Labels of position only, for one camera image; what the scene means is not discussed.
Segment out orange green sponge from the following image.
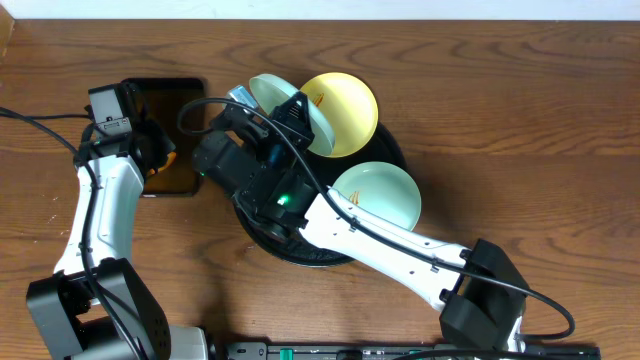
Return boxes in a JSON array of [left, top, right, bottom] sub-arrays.
[[147, 152, 177, 176]]

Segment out light green plate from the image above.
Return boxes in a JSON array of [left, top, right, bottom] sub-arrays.
[[333, 161, 422, 231], [249, 74, 336, 157]]

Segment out yellow plate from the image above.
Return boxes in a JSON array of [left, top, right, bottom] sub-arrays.
[[301, 72, 379, 158]]

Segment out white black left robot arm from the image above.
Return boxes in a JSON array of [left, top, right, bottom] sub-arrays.
[[26, 81, 210, 359]]

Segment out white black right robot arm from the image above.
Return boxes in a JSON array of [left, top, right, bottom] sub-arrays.
[[193, 92, 529, 352]]

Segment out black rectangular water tray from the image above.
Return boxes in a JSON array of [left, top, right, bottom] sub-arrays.
[[125, 77, 206, 198]]

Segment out black round tray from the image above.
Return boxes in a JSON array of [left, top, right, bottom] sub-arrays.
[[235, 124, 407, 267]]

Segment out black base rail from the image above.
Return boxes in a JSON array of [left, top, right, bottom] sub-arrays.
[[221, 342, 602, 360]]

